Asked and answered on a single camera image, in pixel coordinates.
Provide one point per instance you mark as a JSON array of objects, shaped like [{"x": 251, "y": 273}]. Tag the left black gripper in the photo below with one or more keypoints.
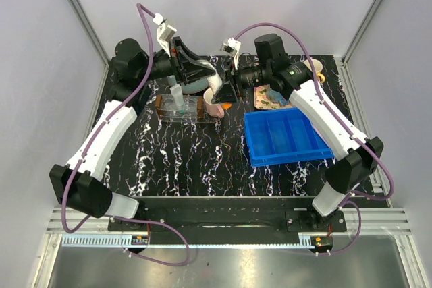
[{"x": 185, "y": 62}]

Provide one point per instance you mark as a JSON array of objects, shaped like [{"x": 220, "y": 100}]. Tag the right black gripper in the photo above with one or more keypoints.
[{"x": 230, "y": 89}]

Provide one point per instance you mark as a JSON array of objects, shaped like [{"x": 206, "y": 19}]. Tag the pink ceramic mug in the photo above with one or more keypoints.
[{"x": 214, "y": 110}]

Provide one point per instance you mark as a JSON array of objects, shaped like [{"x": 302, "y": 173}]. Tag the teal cap toothpaste tube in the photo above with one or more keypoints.
[{"x": 176, "y": 92}]

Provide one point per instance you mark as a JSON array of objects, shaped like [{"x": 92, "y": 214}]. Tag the clear acrylic tray wooden handles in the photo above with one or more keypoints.
[{"x": 192, "y": 111}]

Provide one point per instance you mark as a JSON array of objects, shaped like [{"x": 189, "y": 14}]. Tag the orange cap toothpaste tube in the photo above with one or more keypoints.
[{"x": 215, "y": 83}]

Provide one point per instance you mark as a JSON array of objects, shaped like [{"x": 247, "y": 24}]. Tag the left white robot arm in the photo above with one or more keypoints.
[{"x": 78, "y": 184}]

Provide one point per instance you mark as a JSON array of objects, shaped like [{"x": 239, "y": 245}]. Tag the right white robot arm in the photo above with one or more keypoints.
[{"x": 357, "y": 155}]

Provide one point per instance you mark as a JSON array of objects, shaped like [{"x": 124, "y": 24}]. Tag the floral serving tray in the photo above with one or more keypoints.
[{"x": 261, "y": 101}]

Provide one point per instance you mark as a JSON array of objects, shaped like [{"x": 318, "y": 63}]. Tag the teal ceramic plate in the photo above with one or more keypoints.
[{"x": 198, "y": 85}]

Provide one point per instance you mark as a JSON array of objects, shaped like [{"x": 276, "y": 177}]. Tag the blue mug orange interior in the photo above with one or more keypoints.
[{"x": 276, "y": 97}]

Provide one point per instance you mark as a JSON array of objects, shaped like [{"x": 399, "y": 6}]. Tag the blue plastic bin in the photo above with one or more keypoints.
[{"x": 276, "y": 137}]

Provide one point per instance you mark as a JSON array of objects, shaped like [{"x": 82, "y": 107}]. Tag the yellow mug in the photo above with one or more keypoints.
[{"x": 318, "y": 68}]

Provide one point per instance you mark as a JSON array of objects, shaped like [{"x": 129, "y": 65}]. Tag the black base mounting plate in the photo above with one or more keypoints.
[{"x": 224, "y": 221}]

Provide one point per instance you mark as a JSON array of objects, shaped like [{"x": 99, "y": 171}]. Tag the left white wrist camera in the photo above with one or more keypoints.
[{"x": 164, "y": 32}]

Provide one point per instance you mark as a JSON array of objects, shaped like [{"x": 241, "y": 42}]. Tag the aluminium rail frame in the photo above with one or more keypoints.
[{"x": 171, "y": 159}]

